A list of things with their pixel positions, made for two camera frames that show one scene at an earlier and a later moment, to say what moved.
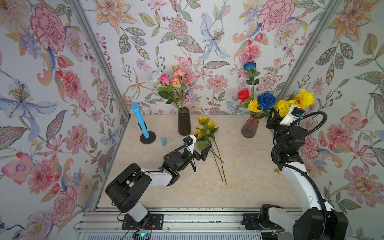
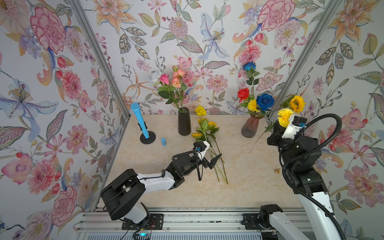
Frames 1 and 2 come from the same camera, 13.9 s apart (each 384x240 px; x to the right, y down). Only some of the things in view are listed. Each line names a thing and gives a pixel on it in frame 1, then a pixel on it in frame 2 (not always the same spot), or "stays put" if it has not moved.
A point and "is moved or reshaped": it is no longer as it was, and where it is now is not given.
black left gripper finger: [204, 152] → [213, 161]
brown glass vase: [250, 127] stays put
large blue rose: [266, 100] stays put
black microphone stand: [152, 136] stays put
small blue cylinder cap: [164, 142] stays put
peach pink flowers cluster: [175, 81] stays put
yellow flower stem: [204, 121] is moved or reshaped
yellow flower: [283, 107] → [206, 131]
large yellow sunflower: [212, 127] is moved or reshaped
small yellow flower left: [253, 106] stays put
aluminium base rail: [179, 223] stays put
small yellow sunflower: [200, 135] stays put
